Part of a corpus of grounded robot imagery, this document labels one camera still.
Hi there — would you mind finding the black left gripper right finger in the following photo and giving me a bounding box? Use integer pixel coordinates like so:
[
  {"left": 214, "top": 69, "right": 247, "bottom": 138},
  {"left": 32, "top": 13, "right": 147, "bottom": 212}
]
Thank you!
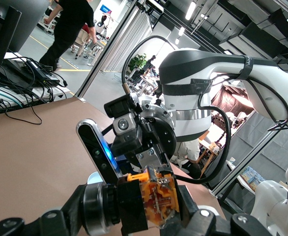
[{"left": 158, "top": 185, "right": 277, "bottom": 236}]

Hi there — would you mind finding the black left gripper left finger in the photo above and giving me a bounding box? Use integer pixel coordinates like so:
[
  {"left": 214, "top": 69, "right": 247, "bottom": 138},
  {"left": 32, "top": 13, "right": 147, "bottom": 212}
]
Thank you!
[{"left": 0, "top": 184, "right": 90, "bottom": 236}]

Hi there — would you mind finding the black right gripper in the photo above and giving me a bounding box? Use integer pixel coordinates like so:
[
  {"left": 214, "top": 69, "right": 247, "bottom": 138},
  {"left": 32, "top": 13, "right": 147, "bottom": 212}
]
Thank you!
[{"left": 104, "top": 94, "right": 178, "bottom": 179}]

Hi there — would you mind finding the orange black push-button switch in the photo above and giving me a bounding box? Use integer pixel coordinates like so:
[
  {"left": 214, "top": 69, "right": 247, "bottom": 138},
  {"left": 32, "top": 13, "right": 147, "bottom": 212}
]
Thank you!
[{"left": 81, "top": 166, "right": 182, "bottom": 235}]

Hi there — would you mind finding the seated person white shirt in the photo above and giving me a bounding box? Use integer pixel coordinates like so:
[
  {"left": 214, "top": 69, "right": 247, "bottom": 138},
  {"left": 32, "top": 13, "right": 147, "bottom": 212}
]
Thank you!
[{"left": 172, "top": 140, "right": 203, "bottom": 179}]

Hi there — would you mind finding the colourful printed box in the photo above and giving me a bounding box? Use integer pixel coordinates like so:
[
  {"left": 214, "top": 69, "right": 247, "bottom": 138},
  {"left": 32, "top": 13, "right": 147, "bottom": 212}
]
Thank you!
[{"left": 240, "top": 166, "right": 261, "bottom": 191}]

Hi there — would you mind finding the green potted plant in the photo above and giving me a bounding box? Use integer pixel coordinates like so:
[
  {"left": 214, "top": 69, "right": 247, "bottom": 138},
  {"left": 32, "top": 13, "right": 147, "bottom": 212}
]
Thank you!
[{"left": 128, "top": 53, "right": 147, "bottom": 72}]

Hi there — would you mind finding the person in beige trousers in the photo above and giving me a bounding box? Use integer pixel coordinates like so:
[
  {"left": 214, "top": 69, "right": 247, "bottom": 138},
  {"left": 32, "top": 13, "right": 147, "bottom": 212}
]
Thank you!
[{"left": 71, "top": 23, "right": 92, "bottom": 59}]

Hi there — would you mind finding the black power adapter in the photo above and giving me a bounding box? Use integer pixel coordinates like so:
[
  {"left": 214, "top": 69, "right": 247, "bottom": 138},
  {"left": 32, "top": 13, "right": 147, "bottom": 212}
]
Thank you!
[{"left": 26, "top": 59, "right": 61, "bottom": 87}]

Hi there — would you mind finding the person in black clothes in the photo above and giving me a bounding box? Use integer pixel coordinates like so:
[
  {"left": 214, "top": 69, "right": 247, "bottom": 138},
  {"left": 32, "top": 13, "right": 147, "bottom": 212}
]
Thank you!
[{"left": 38, "top": 0, "right": 98, "bottom": 72}]

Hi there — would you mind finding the black monitor stand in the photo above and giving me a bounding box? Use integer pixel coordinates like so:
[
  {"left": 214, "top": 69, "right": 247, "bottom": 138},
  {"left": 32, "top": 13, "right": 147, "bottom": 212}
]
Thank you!
[{"left": 0, "top": 5, "right": 22, "bottom": 87}]

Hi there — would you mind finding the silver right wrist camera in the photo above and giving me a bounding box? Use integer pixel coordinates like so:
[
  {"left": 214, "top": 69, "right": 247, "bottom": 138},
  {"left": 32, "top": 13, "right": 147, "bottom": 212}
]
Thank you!
[{"left": 75, "top": 118, "right": 122, "bottom": 184}]

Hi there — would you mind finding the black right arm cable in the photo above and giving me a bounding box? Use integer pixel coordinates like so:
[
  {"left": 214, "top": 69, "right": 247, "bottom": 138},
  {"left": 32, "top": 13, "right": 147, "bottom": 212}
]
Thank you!
[
  {"left": 174, "top": 86, "right": 231, "bottom": 184},
  {"left": 121, "top": 35, "right": 175, "bottom": 95}
]

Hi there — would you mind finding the grey aluminium frame post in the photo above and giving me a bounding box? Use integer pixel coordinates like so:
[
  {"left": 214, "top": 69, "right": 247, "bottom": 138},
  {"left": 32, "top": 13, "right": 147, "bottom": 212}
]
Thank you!
[
  {"left": 75, "top": 0, "right": 147, "bottom": 101},
  {"left": 209, "top": 127, "right": 286, "bottom": 197}
]

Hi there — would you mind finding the black looped thin cable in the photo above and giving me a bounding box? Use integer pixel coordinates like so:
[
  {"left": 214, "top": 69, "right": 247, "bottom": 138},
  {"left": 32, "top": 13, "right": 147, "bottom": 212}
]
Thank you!
[{"left": 3, "top": 97, "right": 43, "bottom": 125}]

